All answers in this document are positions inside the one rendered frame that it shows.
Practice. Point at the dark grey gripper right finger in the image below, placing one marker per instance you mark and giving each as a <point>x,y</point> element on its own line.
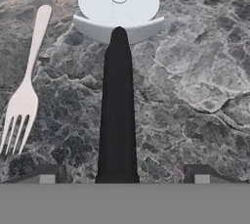
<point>198,173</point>

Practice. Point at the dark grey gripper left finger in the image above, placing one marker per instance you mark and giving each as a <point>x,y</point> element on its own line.
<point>52,173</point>

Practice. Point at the pale fork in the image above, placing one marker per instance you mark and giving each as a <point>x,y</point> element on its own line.
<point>25,99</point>

